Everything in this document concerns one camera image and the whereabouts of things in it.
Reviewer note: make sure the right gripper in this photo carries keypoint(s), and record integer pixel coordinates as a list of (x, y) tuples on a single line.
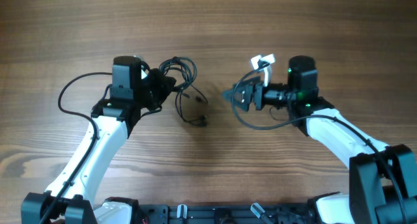
[(255, 90)]

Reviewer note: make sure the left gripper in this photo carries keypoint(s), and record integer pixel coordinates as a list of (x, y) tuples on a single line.
[(165, 83)]

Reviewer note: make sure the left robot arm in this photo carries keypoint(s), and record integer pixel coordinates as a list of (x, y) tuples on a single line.
[(70, 197)]

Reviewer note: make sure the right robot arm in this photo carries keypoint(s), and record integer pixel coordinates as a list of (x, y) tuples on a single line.
[(382, 178)]

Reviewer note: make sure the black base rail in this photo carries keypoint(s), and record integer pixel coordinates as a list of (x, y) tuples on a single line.
[(228, 213)]

